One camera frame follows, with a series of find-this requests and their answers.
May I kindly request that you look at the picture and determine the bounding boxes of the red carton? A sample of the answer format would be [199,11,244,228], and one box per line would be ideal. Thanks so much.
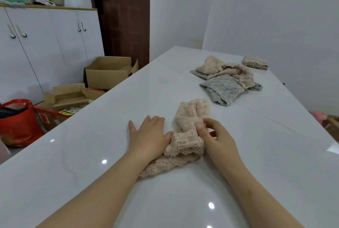
[34,106,72,132]

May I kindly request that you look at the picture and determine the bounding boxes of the white cabinet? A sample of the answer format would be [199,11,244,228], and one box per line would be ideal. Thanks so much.
[0,4,105,104]

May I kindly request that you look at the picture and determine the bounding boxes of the flat cardboard boxes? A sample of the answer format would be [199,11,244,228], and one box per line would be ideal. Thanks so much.
[43,83,91,110]

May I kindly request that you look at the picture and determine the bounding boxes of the open cardboard box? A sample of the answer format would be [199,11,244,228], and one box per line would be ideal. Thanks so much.
[84,56,139,91]

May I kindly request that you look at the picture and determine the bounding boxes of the red and brown packet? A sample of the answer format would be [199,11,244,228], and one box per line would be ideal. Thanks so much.
[82,86,107,101]

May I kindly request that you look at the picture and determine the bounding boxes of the grey towel under pile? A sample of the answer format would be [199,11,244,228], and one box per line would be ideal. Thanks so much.
[190,70,263,91]

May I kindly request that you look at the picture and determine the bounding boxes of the person's left hand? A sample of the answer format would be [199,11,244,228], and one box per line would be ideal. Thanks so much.
[128,115,174,163]

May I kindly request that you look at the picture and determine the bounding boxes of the grey fluffy towel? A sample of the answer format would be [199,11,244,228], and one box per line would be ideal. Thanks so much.
[199,74,245,107]

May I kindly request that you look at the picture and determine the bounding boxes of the crumpled beige towel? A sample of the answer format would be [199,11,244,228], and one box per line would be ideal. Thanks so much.
[195,56,255,89]

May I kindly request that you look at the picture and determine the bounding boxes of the red plastic bag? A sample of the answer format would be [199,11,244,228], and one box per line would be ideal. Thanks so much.
[0,99,45,147]

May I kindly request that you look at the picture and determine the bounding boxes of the patterned paper sheet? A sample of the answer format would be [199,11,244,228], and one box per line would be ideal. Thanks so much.
[58,104,88,116]

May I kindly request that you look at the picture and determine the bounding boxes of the dark brown door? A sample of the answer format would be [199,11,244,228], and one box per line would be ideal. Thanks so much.
[86,0,151,69]

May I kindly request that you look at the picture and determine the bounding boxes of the person's left forearm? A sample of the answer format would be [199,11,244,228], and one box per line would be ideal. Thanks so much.
[35,154,160,228]

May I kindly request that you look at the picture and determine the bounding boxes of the pink soft object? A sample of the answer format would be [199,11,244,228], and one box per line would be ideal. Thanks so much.
[310,111,328,127]

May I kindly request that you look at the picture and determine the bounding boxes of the brown cardboard box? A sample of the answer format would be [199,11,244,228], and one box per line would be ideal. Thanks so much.
[324,115,339,142]

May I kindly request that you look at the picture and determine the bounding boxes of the beige fluffy towel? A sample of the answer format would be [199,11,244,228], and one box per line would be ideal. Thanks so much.
[138,98,212,179]

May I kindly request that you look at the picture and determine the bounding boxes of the person's right forearm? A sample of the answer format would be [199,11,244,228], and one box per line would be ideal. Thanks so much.
[212,156,305,228]

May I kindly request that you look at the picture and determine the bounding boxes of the person's right hand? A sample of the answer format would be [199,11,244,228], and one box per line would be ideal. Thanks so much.
[195,118,240,170]

